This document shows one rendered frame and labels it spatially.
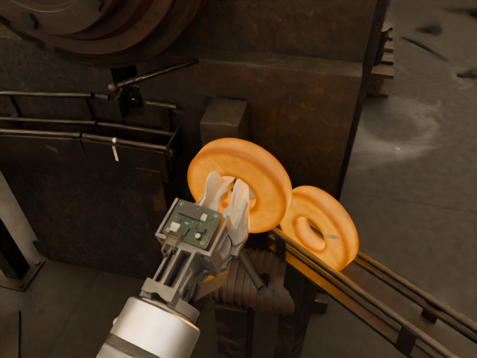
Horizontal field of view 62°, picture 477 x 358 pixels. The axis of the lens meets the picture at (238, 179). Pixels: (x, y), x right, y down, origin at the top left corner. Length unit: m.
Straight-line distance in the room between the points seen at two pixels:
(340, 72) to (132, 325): 0.56
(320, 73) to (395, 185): 1.20
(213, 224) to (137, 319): 0.13
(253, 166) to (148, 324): 0.23
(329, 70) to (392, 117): 1.59
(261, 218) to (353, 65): 0.37
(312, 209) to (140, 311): 0.32
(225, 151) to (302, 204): 0.19
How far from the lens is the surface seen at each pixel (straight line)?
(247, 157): 0.51
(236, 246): 0.51
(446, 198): 1.93
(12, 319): 1.56
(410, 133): 2.25
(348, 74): 0.78
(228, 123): 0.74
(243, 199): 0.53
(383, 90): 2.54
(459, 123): 2.45
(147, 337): 0.44
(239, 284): 0.85
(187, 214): 0.46
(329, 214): 0.62
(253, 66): 0.79
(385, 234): 1.68
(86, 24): 0.65
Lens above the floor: 1.22
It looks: 43 degrees down
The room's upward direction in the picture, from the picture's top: straight up
